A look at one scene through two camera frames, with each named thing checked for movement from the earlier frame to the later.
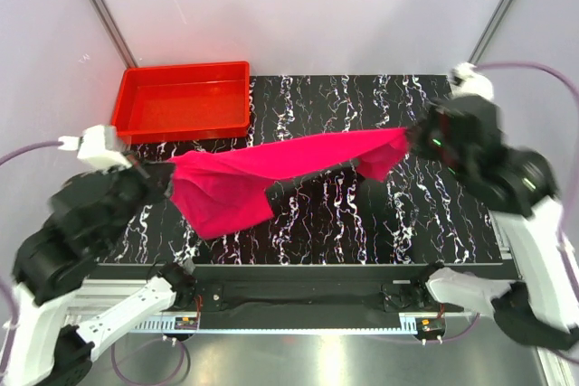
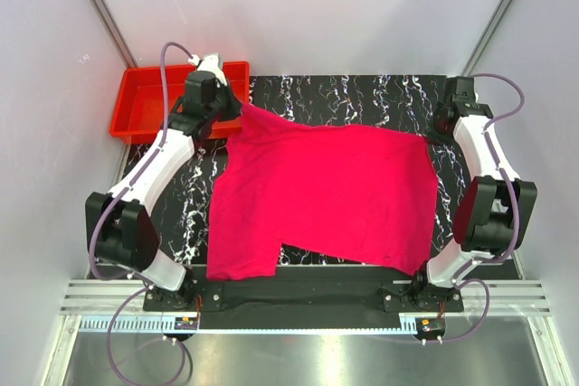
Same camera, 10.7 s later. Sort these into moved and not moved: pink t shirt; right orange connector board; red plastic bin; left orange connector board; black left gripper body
Moved: pink t shirt; black left gripper body
Not moved: right orange connector board; left orange connector board; red plastic bin
